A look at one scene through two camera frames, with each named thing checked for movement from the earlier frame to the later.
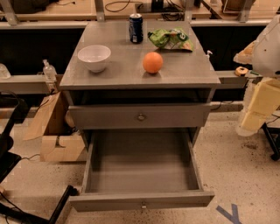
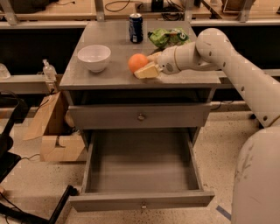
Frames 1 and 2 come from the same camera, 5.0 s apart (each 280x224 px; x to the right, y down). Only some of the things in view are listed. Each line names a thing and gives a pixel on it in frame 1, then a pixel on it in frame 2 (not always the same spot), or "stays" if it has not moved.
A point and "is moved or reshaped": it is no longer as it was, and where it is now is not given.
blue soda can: [136, 28] stays
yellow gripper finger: [246, 55] -> [167, 60]
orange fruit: [152, 62] is moved or reshaped
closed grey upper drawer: [143, 115] stays
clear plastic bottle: [49, 72] stays
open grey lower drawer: [141, 169] stays
